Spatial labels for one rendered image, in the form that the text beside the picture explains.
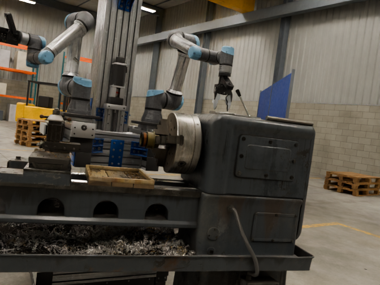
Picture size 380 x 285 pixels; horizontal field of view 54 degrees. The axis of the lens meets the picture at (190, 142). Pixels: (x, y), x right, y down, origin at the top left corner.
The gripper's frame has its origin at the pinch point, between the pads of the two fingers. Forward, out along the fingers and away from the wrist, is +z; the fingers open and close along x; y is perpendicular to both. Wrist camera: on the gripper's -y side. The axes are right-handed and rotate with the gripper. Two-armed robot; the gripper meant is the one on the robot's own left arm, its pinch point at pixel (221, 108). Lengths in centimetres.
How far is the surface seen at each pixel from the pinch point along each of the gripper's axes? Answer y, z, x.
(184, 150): -27.5, 23.7, 27.9
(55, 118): -7, 16, 88
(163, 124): -7.1, 12.7, 34.7
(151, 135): -15.2, 18.9, 42.0
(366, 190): 503, 116, -598
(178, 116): -19.3, 7.7, 30.2
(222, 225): -32, 58, 5
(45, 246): -20, 75, 86
